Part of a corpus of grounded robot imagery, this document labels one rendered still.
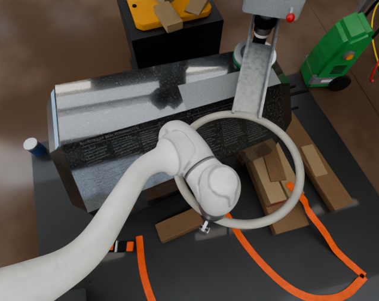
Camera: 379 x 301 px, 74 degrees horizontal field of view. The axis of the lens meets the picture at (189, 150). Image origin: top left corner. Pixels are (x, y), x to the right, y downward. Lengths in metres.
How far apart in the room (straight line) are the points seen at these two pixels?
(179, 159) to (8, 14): 3.19
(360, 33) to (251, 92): 1.31
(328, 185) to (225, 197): 1.56
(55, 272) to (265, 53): 1.09
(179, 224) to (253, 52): 1.11
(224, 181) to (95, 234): 0.28
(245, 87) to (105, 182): 0.77
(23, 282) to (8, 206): 1.81
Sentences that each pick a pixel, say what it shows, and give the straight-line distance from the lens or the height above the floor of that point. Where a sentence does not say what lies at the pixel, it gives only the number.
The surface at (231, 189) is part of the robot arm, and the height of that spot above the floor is 1.28.
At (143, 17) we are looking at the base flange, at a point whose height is 0.78.
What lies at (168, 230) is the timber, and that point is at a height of 0.13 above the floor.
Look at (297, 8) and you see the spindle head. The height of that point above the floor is 1.21.
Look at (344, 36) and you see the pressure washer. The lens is 2.34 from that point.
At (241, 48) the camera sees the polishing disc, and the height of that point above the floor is 0.88.
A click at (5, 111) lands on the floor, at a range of 2.70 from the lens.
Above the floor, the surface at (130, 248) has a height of 0.07.
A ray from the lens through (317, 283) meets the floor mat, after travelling 1.99.
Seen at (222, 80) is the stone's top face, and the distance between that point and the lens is 1.30.
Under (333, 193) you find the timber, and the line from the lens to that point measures 2.08.
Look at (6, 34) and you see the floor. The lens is 3.38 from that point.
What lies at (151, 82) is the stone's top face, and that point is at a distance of 1.29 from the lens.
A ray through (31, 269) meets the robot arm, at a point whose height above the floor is 1.39.
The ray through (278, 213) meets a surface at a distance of 0.91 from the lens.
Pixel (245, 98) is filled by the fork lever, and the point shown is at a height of 0.94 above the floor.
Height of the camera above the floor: 1.82
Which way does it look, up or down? 65 degrees down
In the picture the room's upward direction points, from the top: straight up
